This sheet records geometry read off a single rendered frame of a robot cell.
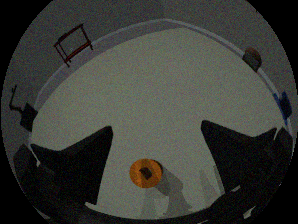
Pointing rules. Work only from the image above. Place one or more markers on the orange knob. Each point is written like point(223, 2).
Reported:
point(140, 175)

